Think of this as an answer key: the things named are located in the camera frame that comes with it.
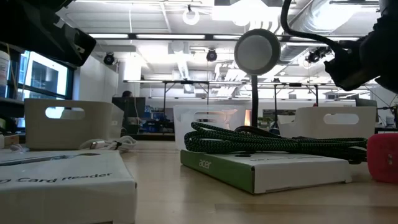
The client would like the white green acer box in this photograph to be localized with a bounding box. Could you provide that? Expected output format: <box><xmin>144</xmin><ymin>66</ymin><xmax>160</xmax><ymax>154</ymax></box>
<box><xmin>180</xmin><ymin>149</ymin><xmax>353</xmax><ymax>194</ymax></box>

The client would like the black ceiling camera rig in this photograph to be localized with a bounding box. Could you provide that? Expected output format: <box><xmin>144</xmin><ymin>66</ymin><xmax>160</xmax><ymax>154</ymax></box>
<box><xmin>306</xmin><ymin>46</ymin><xmax>332</xmax><ymax>65</ymax></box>

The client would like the white wipes canister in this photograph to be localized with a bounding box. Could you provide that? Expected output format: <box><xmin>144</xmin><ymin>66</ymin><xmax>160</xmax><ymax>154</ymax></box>
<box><xmin>0</xmin><ymin>50</ymin><xmax>11</xmax><ymax>86</ymax></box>

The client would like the dark wall shelf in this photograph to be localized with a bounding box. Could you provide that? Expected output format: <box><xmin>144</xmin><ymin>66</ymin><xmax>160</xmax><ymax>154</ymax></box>
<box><xmin>0</xmin><ymin>96</ymin><xmax>25</xmax><ymax>118</ymax></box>

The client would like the grey plastic bin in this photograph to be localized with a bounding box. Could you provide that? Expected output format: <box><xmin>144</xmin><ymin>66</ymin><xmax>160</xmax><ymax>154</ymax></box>
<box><xmin>24</xmin><ymin>98</ymin><xmax>124</xmax><ymax>151</ymax></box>

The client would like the green braided cable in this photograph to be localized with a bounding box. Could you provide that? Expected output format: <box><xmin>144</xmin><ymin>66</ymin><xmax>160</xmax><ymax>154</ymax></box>
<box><xmin>183</xmin><ymin>121</ymin><xmax>368</xmax><ymax>163</ymax></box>

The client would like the black desk lamp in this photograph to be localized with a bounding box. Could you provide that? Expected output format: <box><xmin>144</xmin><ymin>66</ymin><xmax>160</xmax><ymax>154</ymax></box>
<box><xmin>233</xmin><ymin>28</ymin><xmax>282</xmax><ymax>129</ymax></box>

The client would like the white plastic bin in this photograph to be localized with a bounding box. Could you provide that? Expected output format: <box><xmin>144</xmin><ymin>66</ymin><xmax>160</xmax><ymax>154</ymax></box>
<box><xmin>277</xmin><ymin>106</ymin><xmax>377</xmax><ymax>147</ymax></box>

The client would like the white usb cable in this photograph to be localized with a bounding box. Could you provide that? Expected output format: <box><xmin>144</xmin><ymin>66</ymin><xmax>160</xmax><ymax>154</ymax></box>
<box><xmin>79</xmin><ymin>135</ymin><xmax>137</xmax><ymax>153</ymax></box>

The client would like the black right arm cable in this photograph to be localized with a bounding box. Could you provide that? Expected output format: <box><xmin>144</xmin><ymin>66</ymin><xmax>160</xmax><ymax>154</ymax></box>
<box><xmin>279</xmin><ymin>0</ymin><xmax>343</xmax><ymax>52</ymax></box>

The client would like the white ring ceiling lamp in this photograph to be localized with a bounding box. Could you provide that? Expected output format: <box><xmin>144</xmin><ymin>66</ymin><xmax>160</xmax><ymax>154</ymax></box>
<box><xmin>182</xmin><ymin>9</ymin><xmax>200</xmax><ymax>26</ymax></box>

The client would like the white card reader box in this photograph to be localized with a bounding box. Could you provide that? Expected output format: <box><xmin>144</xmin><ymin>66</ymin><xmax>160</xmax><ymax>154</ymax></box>
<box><xmin>0</xmin><ymin>149</ymin><xmax>138</xmax><ymax>224</ymax></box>

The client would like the clear plastic bin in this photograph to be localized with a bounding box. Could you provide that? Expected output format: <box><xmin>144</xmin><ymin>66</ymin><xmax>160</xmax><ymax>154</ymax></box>
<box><xmin>173</xmin><ymin>105</ymin><xmax>246</xmax><ymax>151</ymax></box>

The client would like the pinkish red small case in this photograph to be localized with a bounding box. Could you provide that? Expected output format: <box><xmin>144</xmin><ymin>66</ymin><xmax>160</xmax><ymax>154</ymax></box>
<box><xmin>366</xmin><ymin>133</ymin><xmax>398</xmax><ymax>184</ymax></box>

